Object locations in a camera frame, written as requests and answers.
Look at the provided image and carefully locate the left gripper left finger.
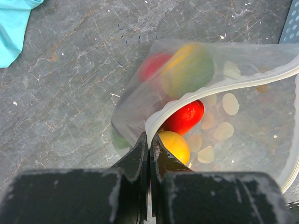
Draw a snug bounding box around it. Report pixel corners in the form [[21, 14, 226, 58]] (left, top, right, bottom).
[[107, 132, 149, 224]]

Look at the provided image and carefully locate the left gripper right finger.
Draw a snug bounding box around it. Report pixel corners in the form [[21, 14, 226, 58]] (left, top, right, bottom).
[[149, 133, 191, 224]]

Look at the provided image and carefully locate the red strawberry pear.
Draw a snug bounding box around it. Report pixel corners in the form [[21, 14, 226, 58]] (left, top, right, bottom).
[[160, 100, 205, 136]]

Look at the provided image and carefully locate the clear dotted zip bag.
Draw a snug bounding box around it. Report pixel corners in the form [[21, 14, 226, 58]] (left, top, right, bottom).
[[111, 38, 299, 192]]

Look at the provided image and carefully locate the yellow orange fruit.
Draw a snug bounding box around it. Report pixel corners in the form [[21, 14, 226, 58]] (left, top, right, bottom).
[[159, 42, 214, 98]]

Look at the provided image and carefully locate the light blue plastic basket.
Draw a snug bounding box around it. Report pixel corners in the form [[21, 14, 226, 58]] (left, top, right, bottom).
[[278, 0, 299, 44]]

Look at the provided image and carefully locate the red apple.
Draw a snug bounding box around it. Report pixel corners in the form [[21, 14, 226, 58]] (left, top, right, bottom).
[[138, 52, 172, 82]]

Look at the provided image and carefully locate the teal crumpled cloth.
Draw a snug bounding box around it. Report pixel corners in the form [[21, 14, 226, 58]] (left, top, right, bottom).
[[0, 0, 43, 69]]

